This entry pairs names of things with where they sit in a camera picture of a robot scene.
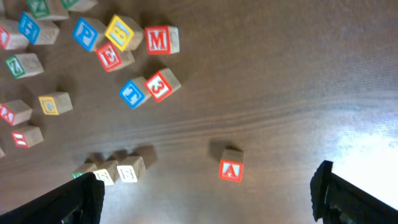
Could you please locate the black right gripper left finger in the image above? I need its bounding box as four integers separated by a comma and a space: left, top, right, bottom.
1, 173, 105, 224

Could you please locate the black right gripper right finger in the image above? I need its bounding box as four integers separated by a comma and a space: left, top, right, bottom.
310, 161, 397, 224

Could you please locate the green R block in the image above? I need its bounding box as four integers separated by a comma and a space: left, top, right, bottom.
72, 163, 97, 179

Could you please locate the yellow S block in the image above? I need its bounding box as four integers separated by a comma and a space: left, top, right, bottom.
116, 156, 146, 183
93, 160, 119, 185

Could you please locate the red L block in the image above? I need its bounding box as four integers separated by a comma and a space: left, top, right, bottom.
11, 126, 44, 149

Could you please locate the yellow block centre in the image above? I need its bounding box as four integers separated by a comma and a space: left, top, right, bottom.
38, 92, 73, 116

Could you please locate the red A block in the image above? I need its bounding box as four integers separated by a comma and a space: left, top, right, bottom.
219, 149, 244, 182

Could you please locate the red K block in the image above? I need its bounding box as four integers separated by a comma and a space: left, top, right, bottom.
1, 100, 33, 126

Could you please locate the blue F block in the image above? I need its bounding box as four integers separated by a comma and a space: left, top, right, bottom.
119, 76, 152, 110

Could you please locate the red 3 block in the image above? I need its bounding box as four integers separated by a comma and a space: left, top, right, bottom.
145, 68, 181, 103

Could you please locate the red E block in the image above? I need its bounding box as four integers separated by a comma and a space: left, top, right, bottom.
96, 41, 135, 72

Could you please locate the green Z block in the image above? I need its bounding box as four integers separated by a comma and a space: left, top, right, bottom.
5, 53, 44, 79

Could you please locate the blue P block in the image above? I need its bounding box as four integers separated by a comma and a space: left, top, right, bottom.
73, 17, 106, 52

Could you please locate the blue H block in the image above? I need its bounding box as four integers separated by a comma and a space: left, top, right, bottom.
18, 12, 60, 45

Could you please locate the red Y block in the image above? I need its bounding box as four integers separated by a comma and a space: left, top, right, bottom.
1, 20, 29, 50

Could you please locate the red M block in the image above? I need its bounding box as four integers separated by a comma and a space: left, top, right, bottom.
145, 25, 180, 55

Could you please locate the green N block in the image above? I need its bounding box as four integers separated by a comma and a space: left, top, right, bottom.
27, 0, 70, 21

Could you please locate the green V block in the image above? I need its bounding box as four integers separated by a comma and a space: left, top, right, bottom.
61, 0, 98, 12

